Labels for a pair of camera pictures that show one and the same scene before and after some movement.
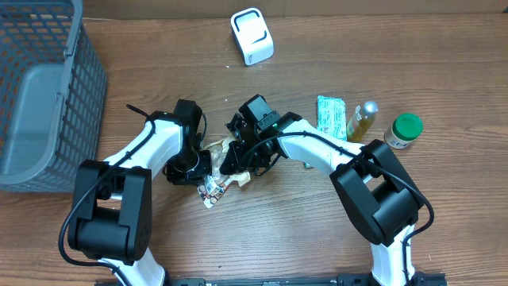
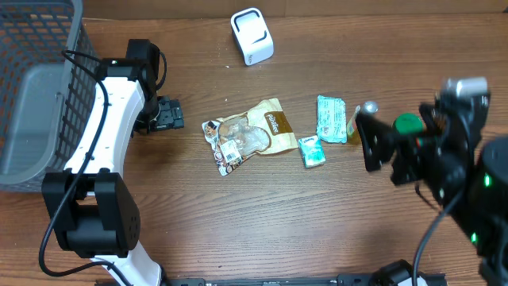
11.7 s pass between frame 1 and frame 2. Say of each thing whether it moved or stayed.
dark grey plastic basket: stayed
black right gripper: moved
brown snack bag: moved
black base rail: stayed
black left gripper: moved
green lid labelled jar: stayed
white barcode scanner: stayed
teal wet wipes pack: stayed
